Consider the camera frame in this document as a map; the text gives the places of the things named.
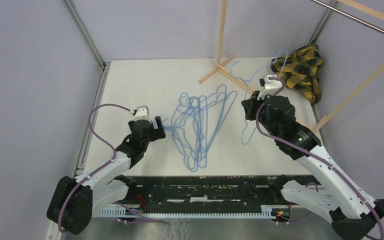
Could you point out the wooden clothes rack frame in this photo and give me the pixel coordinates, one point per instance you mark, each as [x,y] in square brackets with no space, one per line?
[220,65]

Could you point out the yellow plaid shirt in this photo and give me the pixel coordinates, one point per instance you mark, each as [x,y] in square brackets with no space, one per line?
[299,71]

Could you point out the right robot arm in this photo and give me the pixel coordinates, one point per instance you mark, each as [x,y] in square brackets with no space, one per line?
[351,212]

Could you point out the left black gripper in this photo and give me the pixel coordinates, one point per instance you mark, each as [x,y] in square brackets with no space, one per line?
[158,133]

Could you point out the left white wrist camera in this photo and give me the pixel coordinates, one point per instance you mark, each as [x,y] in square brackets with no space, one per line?
[141,113]

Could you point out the pile of blue hangers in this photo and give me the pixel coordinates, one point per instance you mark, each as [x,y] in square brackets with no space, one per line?
[196,122]

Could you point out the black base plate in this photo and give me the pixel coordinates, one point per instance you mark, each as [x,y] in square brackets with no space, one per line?
[205,196]

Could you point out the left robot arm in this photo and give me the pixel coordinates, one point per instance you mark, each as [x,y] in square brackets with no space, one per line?
[76,200]

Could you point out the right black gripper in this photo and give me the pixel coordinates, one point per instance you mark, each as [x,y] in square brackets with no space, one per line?
[253,102]

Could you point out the metal rack rod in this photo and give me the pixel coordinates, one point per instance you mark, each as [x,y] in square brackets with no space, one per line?
[349,16]

